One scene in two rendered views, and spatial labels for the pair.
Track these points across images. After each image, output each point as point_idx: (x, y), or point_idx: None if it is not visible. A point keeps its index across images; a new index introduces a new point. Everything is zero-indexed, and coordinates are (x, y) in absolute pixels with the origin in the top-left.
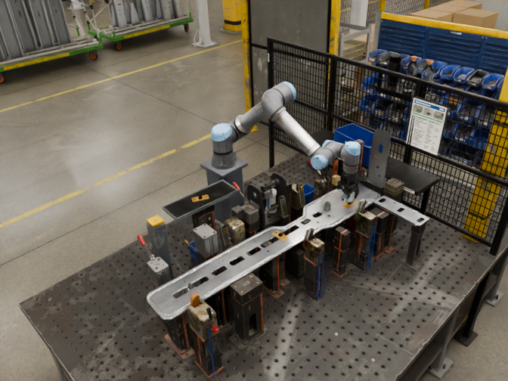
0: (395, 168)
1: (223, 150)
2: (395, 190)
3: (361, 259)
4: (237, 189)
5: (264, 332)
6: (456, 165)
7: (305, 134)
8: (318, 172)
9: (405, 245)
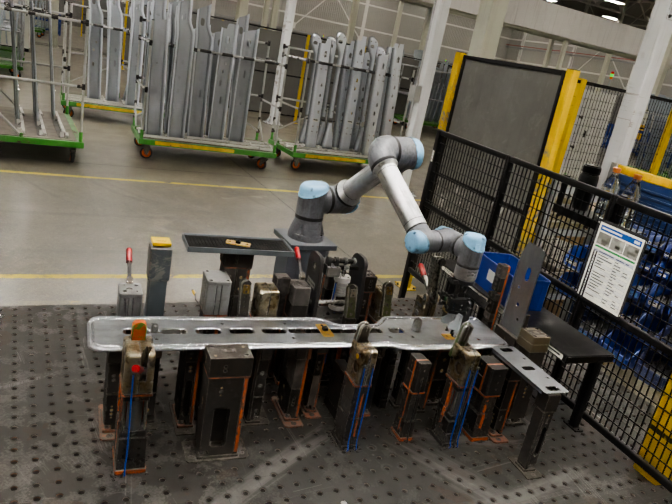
0: (550, 325)
1: (307, 213)
2: (532, 343)
3: (443, 426)
4: (297, 256)
5: (237, 457)
6: (644, 338)
7: (409, 199)
8: (426, 283)
9: None
